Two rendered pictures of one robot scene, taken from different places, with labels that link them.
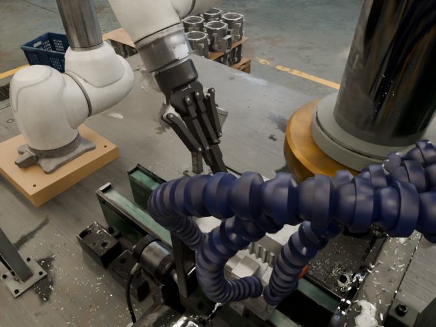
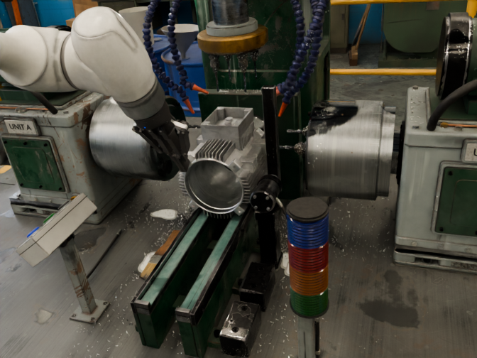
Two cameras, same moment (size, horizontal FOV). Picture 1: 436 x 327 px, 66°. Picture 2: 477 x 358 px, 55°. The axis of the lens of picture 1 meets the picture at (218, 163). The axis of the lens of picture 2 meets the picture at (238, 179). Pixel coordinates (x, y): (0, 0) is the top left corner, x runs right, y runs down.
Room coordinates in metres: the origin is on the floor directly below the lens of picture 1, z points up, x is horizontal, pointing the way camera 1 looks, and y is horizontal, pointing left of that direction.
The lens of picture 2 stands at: (0.67, 0.95, 1.58)
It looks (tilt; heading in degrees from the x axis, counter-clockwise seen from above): 30 degrees down; 252
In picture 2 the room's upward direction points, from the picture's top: 6 degrees counter-clockwise
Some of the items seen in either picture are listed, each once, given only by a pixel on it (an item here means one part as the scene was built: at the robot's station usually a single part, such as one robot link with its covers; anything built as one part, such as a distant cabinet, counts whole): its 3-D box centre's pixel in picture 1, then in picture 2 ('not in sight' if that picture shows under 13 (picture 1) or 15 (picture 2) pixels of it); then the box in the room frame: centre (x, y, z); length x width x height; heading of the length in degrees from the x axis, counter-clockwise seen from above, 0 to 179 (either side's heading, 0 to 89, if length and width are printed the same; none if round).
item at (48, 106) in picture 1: (45, 104); not in sight; (0.86, 0.52, 1.02); 0.18 x 0.16 x 0.22; 142
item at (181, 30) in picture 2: not in sight; (184, 47); (0.03, -1.78, 0.93); 0.25 x 0.24 x 0.25; 51
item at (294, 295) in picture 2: not in sight; (309, 293); (0.42, 0.47, 1.05); 0.06 x 0.06 x 0.04
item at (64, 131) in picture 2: not in sight; (67, 147); (0.77, -0.51, 0.99); 0.35 x 0.31 x 0.37; 141
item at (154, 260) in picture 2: not in sight; (163, 253); (0.58, -0.06, 0.80); 0.21 x 0.05 x 0.01; 54
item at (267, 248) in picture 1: (270, 221); (228, 128); (0.35, -0.09, 1.11); 0.12 x 0.11 x 0.07; 50
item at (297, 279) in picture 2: not in sight; (308, 271); (0.42, 0.47, 1.10); 0.06 x 0.06 x 0.04
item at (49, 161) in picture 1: (49, 145); not in sight; (0.83, 0.54, 0.88); 0.22 x 0.18 x 0.06; 142
